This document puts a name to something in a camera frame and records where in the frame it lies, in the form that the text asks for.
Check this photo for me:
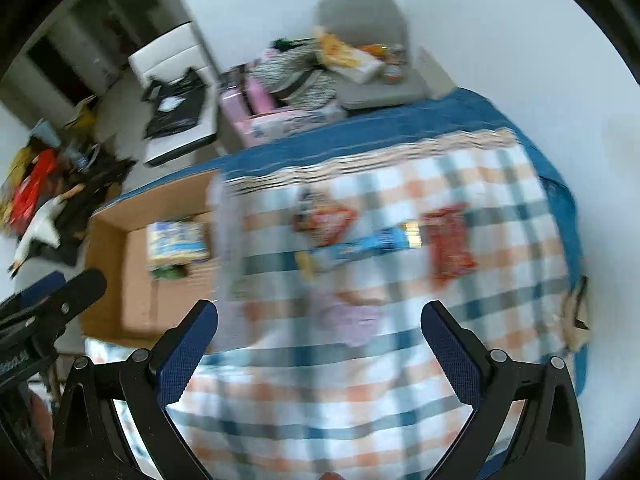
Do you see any white black chair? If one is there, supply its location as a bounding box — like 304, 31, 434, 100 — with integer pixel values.
129, 22, 218, 167

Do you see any orange cartoon snack bag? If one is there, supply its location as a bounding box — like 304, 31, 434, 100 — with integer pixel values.
292, 188, 358, 247

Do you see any yellow orange snack bag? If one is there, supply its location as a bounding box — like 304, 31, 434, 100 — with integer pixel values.
314, 26, 384, 84

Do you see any red plastic bag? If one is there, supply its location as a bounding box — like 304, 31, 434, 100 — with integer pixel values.
1, 146, 58, 234

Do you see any red snack packet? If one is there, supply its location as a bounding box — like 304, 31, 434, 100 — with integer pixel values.
420, 203, 476, 288

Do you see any grey upholstered chair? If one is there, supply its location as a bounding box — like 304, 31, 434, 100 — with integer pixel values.
316, 0, 428, 112

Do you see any plaid blue tablecloth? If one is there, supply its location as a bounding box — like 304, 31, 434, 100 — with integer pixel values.
84, 86, 591, 480

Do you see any pink suitcase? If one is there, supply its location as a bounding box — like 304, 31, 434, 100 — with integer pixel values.
219, 64, 277, 148

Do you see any blue Nestle sachet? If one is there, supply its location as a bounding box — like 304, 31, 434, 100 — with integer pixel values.
294, 220, 423, 280

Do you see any black plastic bag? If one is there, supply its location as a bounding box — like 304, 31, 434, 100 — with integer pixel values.
141, 67, 208, 139

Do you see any purple cloth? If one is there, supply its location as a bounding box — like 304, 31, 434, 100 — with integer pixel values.
308, 287, 384, 348

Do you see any brown cardboard box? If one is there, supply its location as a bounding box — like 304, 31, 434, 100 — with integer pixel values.
79, 170, 218, 348

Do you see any white flat board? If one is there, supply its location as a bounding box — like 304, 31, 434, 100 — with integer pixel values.
414, 47, 458, 99

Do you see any patterned grey tote bag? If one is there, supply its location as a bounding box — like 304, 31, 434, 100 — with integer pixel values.
250, 41, 336, 110

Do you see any green wet wipes pack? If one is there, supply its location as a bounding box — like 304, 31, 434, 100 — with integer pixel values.
150, 264, 189, 281

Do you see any white goose plush toy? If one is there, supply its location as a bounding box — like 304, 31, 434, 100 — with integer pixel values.
8, 183, 85, 278

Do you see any yellow white tissue pack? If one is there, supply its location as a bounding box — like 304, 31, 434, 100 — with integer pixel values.
145, 221, 210, 267

